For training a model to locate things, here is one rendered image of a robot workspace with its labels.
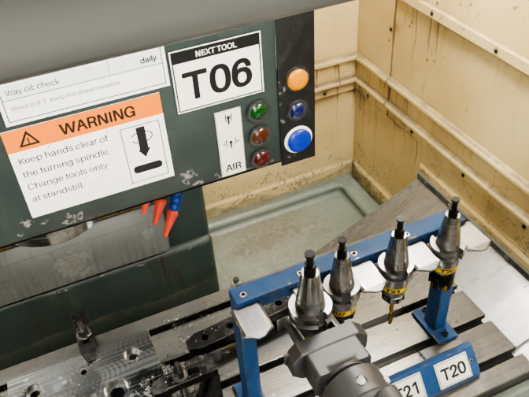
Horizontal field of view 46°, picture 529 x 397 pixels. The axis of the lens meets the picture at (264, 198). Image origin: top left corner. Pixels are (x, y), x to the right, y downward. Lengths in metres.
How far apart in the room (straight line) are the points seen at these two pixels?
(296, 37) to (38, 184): 0.30
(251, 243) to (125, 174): 1.44
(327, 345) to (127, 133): 0.42
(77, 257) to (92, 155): 0.94
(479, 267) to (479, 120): 0.38
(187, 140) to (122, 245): 0.94
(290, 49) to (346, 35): 1.35
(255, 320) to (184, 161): 0.42
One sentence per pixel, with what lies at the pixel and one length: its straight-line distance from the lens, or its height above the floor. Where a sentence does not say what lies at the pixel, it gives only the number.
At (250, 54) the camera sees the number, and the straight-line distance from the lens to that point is 0.66.
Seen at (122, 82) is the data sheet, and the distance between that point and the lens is 0.63.
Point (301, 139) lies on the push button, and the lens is 0.73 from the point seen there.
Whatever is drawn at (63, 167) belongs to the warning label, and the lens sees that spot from 0.66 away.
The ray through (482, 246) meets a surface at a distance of 1.20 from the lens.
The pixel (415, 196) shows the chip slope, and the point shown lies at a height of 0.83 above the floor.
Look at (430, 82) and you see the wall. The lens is 1.77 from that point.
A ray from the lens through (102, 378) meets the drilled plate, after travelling 1.31.
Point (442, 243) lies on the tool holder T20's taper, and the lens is 1.16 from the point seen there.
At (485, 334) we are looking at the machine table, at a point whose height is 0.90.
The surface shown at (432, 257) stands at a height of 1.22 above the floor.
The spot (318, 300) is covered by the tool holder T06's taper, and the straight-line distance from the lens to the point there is 0.88.
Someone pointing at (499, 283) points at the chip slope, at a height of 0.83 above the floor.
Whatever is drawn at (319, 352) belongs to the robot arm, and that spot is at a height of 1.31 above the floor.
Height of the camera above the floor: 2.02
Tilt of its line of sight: 39 degrees down
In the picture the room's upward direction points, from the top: 4 degrees counter-clockwise
